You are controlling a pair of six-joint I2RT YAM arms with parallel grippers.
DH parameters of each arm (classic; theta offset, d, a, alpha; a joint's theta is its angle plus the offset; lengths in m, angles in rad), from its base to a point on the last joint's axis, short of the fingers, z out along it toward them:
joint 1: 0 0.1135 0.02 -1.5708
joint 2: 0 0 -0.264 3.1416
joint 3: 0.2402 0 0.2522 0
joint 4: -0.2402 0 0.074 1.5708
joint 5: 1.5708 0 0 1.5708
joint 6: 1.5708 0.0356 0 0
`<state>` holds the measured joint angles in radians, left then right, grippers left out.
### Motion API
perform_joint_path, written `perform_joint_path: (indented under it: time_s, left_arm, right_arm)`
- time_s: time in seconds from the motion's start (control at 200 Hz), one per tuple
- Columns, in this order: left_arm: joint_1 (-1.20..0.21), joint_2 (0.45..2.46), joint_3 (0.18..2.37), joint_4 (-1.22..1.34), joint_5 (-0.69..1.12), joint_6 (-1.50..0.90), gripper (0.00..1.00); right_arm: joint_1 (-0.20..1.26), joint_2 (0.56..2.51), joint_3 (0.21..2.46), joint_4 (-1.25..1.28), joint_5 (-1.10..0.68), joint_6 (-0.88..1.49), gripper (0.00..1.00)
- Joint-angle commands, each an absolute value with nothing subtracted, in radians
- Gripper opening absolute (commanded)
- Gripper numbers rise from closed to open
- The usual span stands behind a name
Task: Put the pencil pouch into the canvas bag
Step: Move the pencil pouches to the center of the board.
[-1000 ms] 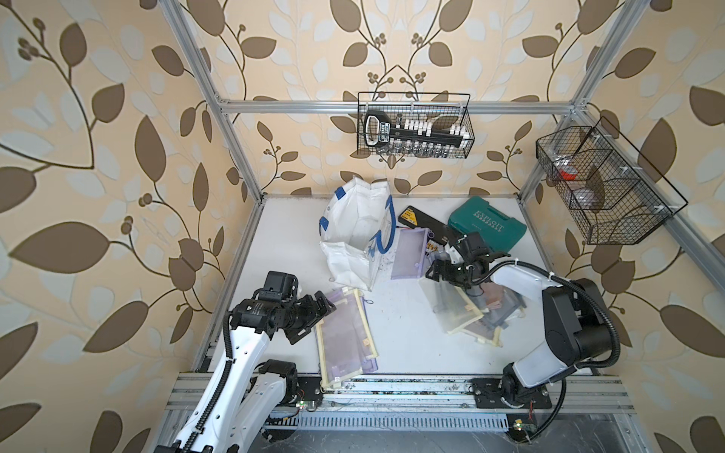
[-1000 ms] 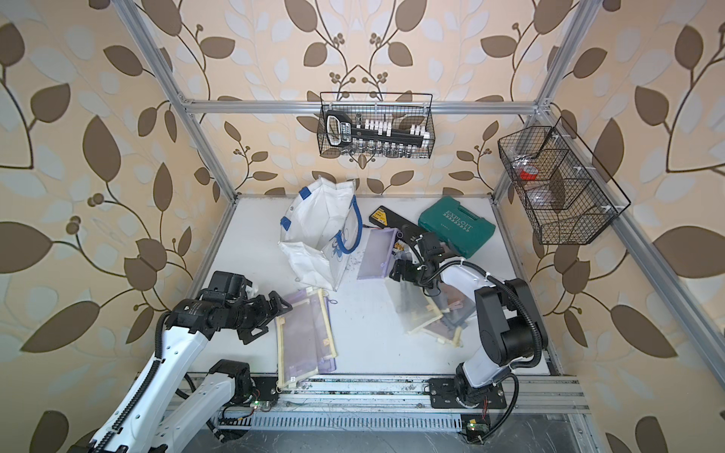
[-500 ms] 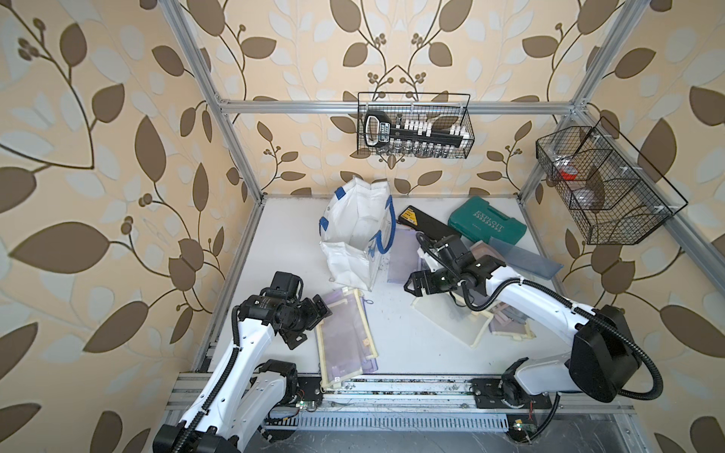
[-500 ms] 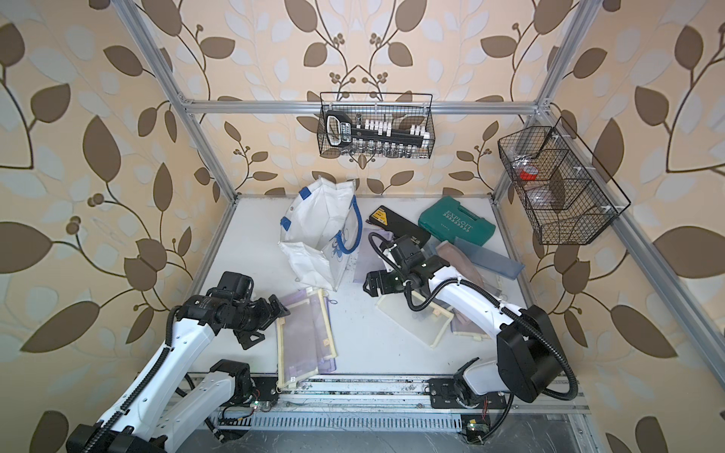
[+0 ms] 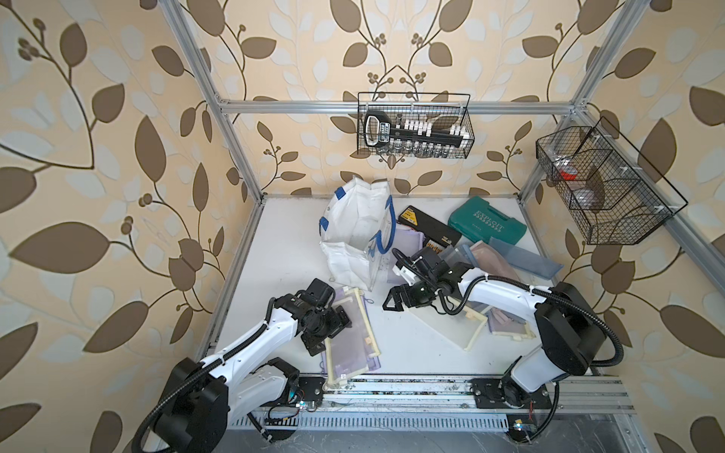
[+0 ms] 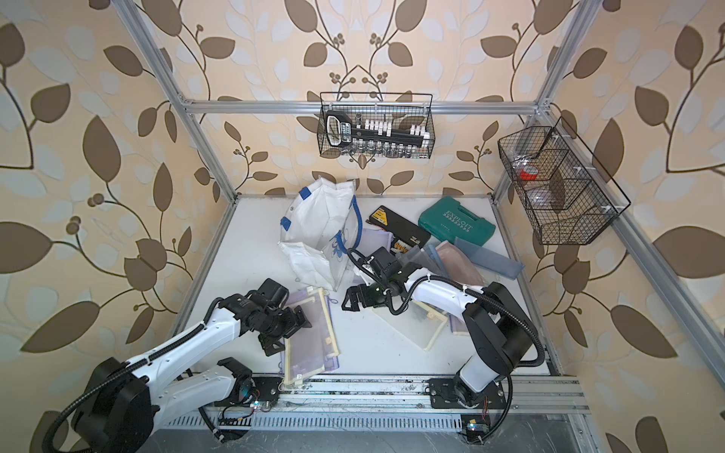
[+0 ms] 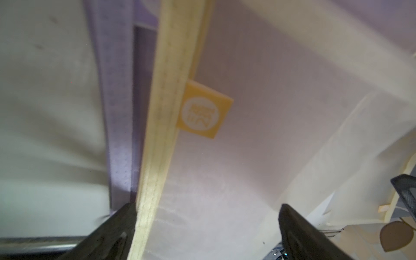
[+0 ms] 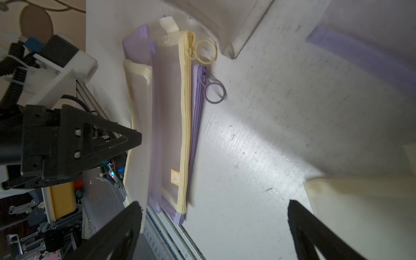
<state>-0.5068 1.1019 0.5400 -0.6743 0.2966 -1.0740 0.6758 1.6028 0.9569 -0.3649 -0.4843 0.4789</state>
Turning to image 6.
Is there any right wire basket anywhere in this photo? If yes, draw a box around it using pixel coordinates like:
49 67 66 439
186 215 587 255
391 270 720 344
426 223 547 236
498 117 632 245

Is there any black yellow tool case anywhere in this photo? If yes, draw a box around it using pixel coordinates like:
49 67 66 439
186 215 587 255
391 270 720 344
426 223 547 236
367 206 430 254

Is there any wire basket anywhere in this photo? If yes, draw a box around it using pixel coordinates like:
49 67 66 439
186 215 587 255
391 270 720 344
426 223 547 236
498 117 632 245
316 91 436 160

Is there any red object in basket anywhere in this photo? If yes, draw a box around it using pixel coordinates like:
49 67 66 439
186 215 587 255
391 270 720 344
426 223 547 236
512 158 539 183

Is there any white canvas tote bag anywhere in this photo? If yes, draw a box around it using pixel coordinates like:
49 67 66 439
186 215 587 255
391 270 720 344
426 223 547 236
279 177 363 292

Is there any cream mesh pencil pouch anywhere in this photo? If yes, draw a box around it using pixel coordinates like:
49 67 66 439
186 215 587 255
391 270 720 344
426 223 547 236
373 300 447 352

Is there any purple mesh pouch cream trim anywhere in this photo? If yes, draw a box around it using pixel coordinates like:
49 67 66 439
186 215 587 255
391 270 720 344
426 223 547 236
281 287 340 386

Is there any black socket tool set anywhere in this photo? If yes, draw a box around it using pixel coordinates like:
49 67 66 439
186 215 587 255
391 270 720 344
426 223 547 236
317 109 435 150

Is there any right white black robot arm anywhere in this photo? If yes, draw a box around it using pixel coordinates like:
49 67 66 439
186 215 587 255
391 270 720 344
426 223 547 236
342 247 546 445

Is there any grey mesh pencil pouch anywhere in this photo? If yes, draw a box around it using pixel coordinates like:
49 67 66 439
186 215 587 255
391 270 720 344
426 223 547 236
398 247 441 275

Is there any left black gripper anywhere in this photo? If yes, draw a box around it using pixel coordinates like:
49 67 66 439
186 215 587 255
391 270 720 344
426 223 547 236
259 304 315 354

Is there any grey blue mesh pouch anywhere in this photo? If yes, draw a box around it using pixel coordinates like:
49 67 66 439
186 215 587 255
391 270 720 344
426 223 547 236
454 238 524 279

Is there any green plastic tool case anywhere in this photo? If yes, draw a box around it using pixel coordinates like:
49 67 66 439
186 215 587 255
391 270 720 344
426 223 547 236
417 196 496 247

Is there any purple mesh pencil pouch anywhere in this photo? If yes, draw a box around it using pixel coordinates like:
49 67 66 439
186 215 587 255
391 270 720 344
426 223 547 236
352 228 393 285

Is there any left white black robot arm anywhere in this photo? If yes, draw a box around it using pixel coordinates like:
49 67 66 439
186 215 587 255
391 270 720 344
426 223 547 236
41 279 312 452

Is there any back wire basket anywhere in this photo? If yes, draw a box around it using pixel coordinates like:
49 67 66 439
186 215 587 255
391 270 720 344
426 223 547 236
316 91 436 160

